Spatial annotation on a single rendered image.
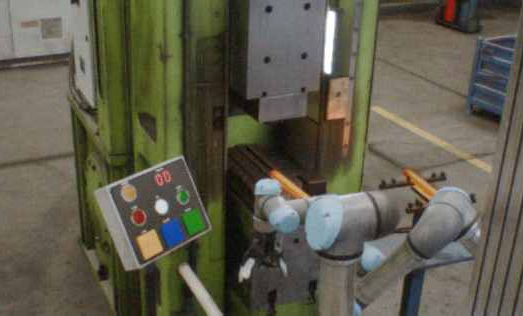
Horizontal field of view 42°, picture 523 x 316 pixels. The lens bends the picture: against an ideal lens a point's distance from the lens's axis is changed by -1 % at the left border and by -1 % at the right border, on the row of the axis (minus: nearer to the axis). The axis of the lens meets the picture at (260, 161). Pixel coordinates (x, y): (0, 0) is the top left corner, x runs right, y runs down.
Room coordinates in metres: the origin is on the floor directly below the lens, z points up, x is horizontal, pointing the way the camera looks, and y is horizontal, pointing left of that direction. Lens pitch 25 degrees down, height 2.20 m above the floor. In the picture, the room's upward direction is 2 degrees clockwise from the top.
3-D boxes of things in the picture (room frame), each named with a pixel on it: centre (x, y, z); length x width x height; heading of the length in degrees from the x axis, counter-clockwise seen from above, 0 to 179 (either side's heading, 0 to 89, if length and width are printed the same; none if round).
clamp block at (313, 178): (2.54, -0.21, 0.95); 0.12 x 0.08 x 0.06; 27
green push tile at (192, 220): (2.08, 0.23, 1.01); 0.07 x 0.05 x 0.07; 142
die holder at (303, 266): (2.63, -0.03, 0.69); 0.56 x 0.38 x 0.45; 27
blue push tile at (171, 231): (2.00, 0.29, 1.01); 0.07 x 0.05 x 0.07; 142
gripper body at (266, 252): (1.83, -0.03, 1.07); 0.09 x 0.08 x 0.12; 14
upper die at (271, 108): (2.59, 0.02, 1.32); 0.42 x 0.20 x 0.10; 27
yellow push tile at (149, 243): (1.92, 0.35, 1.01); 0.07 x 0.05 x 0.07; 142
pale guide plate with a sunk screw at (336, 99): (2.66, -0.30, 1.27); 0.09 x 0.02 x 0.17; 117
